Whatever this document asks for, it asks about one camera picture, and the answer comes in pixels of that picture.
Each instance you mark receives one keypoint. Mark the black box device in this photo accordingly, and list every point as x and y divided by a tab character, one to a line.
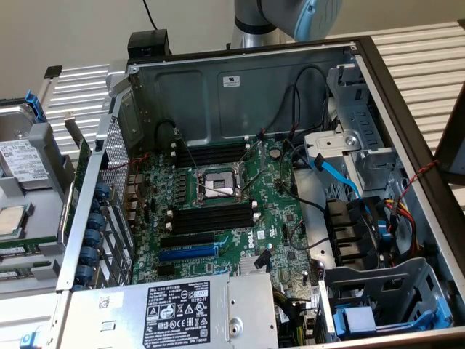
149	43

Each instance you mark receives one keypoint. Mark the blue disk tray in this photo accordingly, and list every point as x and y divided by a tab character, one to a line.
359	320

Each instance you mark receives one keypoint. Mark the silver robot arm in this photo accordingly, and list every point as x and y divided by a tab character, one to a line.
254	22

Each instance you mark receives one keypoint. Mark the grey disk bay cage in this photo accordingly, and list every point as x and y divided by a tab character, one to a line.
363	280

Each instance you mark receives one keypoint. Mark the black intrusion switch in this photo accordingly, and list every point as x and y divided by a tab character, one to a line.
98	145

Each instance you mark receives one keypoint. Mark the blue expansion slot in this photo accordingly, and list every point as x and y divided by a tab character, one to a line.
187	253

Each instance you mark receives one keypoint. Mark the silver hard disk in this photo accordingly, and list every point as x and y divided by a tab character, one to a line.
18	160

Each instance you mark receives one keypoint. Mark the socket locking lever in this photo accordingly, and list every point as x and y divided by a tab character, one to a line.
189	154
225	192

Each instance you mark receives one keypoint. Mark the grey metal PC case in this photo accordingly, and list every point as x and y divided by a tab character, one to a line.
203	102

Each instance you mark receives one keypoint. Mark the grey parts rack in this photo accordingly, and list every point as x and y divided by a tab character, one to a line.
43	218

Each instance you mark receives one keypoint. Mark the long black expansion slot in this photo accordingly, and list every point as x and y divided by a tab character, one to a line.
187	241

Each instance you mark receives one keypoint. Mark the black RAM slot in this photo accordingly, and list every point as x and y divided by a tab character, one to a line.
210	228
210	160
210	150
210	215
210	155
210	208
210	145
210	221

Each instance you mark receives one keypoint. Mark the green Dell motherboard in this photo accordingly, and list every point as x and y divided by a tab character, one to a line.
269	203

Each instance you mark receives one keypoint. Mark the short black expansion slot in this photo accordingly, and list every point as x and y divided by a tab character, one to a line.
166	269

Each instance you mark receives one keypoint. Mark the grey optical drive bay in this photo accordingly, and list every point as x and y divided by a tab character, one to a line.
357	116

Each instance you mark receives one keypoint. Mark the silver disk bay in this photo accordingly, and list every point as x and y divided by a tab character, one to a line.
327	143

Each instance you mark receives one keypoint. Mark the CPU socket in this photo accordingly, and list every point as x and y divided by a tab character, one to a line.
218	181

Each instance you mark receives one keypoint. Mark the blue plastic latch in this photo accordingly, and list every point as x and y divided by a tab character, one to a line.
29	340

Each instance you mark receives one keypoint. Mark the green graphics card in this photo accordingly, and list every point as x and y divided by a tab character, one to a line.
81	163

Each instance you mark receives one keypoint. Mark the blue card retention clip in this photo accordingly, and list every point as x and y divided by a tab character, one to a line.
93	237
96	205
85	273
102	191
89	255
96	221

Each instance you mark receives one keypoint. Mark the round coin battery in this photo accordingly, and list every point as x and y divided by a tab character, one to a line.
277	152

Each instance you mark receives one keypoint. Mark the silver chipset heat sink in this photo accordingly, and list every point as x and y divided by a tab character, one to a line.
247	267

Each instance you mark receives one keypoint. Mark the silver CPU chip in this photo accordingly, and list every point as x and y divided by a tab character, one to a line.
11	220

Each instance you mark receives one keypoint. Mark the black fan shroud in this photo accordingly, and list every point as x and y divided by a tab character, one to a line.
345	225

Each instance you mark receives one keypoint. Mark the silver power supply unit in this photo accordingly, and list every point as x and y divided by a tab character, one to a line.
109	320

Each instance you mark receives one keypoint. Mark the dark framed panel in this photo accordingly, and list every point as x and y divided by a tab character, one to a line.
452	145

